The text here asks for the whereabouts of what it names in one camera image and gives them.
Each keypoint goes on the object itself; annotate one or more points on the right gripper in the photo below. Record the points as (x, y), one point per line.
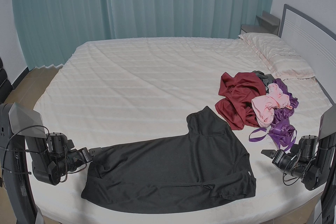
(282, 161)

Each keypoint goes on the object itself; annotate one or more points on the grey bedside table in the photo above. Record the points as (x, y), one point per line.
(252, 27)

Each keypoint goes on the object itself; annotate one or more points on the purple garment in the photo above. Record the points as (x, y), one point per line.
(283, 131)

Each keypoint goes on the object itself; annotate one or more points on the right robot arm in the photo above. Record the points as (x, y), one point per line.
(322, 154)

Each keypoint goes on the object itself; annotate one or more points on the black chest of drawers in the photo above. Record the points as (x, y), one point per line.
(4, 81)

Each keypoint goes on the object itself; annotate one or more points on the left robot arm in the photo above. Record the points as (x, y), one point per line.
(39, 160)

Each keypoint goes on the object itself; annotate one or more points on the black T-shirt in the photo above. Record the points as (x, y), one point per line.
(170, 165)

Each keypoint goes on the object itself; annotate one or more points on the cream pillow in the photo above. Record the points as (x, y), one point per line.
(280, 57)

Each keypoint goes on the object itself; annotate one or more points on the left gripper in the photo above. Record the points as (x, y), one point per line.
(86, 156)

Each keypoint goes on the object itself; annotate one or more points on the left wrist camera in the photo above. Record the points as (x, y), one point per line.
(70, 144)

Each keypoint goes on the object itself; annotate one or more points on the bed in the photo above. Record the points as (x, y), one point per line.
(144, 78)

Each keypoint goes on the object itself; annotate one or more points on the pink garment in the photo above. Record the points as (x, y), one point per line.
(265, 110)

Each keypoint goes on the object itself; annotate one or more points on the grey garment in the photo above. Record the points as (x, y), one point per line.
(265, 77)

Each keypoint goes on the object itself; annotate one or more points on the dark red garment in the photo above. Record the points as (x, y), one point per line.
(236, 97)

